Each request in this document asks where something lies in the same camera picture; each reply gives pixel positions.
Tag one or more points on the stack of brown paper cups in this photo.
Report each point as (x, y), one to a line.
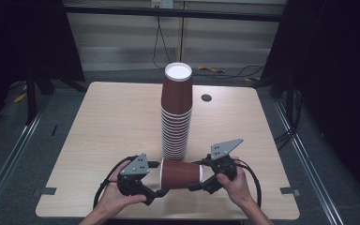
(176, 97)

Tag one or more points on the grey tape strip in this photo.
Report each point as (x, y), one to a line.
(45, 191)
(289, 191)

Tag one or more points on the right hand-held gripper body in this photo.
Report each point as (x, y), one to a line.
(223, 148)

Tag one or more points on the person's left hand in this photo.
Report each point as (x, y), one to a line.
(115, 201)

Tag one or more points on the single brown paper cup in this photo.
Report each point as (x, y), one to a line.
(181, 173)

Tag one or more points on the black round table grommet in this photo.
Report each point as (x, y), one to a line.
(206, 97)

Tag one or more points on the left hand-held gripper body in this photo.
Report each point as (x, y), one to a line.
(136, 167)

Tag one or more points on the black metal stand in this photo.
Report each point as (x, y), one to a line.
(30, 100)

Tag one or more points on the yellow floor scrap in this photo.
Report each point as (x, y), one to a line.
(19, 97)
(211, 69)
(251, 79)

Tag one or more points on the metal floor rail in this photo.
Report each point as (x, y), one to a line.
(12, 156)
(309, 165)

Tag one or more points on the person's right hand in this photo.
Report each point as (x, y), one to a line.
(239, 190)

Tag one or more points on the black curtain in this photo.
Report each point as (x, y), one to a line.
(22, 37)
(334, 78)

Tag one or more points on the black horizontal bar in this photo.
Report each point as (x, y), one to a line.
(168, 13)

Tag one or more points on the white wall outlet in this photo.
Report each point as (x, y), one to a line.
(162, 3)

